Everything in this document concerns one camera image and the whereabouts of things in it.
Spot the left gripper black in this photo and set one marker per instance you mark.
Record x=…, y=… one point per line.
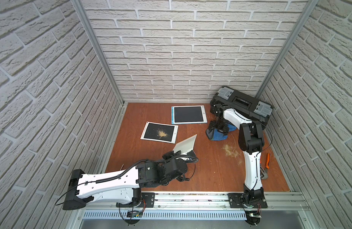
x=186, y=159

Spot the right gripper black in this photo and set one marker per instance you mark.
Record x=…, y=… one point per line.
x=213, y=124

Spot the blue microfiber cleaning mitt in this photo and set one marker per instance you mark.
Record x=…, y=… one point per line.
x=215, y=135

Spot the white drawing tablet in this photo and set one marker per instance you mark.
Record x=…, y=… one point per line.
x=186, y=146
x=160, y=132

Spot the blue-edged drawing tablet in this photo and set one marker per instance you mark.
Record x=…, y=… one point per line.
x=188, y=115

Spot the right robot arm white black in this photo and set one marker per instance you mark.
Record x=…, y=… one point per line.
x=251, y=142

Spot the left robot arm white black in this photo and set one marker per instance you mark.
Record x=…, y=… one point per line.
x=124, y=187

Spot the black toolbox grey latches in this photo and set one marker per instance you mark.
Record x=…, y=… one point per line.
x=248, y=107

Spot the aluminium mounting rail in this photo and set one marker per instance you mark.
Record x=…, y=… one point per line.
x=172, y=200

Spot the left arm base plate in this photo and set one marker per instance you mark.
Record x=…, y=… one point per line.
x=146, y=200

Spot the orange handled pliers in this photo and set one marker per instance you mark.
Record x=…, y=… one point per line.
x=263, y=170

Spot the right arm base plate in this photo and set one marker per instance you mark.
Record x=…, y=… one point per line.
x=247, y=200

